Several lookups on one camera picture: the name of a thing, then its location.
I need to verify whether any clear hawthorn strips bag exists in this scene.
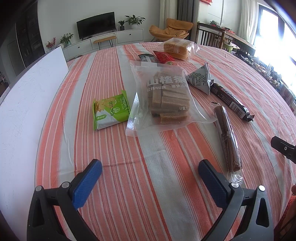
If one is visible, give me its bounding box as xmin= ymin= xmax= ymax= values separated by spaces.
xmin=125 ymin=61 xmax=217 ymax=137

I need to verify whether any person's right hand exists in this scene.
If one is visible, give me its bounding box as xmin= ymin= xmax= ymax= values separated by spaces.
xmin=292 ymin=185 xmax=296 ymax=195

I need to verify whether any dark red fruit roll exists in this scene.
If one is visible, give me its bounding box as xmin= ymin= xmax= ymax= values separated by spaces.
xmin=211 ymin=102 xmax=243 ymax=185

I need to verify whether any Snickers chocolate bar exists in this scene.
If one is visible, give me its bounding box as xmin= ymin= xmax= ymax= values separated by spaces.
xmin=210 ymin=83 xmax=254 ymax=122

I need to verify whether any striped orange white tablecloth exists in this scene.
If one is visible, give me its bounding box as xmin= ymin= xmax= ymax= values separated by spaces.
xmin=35 ymin=43 xmax=295 ymax=240

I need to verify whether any green cracker packet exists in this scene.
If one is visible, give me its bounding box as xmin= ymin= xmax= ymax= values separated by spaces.
xmin=92 ymin=90 xmax=130 ymax=131

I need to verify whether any white cardboard box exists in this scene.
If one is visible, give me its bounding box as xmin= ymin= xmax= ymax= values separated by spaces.
xmin=1 ymin=47 xmax=68 ymax=240

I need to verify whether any grey triangular snack packet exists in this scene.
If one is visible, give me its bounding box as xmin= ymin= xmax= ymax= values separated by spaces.
xmin=186 ymin=62 xmax=214 ymax=95

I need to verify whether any dark wooden dining chair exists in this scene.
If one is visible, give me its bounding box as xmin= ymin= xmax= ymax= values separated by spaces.
xmin=195 ymin=22 xmax=226 ymax=49

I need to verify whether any bagged bread loaf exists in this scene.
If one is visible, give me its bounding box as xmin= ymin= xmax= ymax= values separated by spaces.
xmin=163 ymin=38 xmax=200 ymax=60

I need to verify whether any red flower pot plant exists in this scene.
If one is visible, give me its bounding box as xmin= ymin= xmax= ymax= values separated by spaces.
xmin=46 ymin=37 xmax=56 ymax=50

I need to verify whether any red snack packet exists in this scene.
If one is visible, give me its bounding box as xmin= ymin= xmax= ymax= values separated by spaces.
xmin=154 ymin=51 xmax=177 ymax=65

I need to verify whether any small wooden bench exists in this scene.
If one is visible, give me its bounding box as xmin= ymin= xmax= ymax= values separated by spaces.
xmin=93 ymin=35 xmax=117 ymax=50

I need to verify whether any white vase with plant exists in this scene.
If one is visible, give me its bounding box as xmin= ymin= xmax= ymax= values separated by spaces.
xmin=60 ymin=33 xmax=73 ymax=47

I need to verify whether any black clear stick packet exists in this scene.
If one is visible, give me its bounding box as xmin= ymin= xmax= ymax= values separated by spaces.
xmin=138 ymin=53 xmax=158 ymax=63

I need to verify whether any orange lounge chair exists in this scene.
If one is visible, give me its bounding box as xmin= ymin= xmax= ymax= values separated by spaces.
xmin=149 ymin=18 xmax=194 ymax=41

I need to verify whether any white TV cabinet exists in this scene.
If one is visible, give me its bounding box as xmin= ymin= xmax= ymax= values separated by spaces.
xmin=63 ymin=29 xmax=144 ymax=61

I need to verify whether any dark glass display cabinet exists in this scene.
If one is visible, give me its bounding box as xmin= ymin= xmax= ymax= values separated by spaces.
xmin=16 ymin=1 xmax=45 ymax=68

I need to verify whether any small dark potted plant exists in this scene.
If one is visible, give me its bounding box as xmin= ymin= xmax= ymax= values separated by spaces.
xmin=118 ymin=20 xmax=125 ymax=31

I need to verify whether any black flat television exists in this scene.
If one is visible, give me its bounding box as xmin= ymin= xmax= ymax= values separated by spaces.
xmin=76 ymin=12 xmax=116 ymax=39

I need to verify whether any potted green plant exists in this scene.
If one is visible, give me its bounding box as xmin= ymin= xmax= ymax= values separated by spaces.
xmin=125 ymin=15 xmax=145 ymax=29

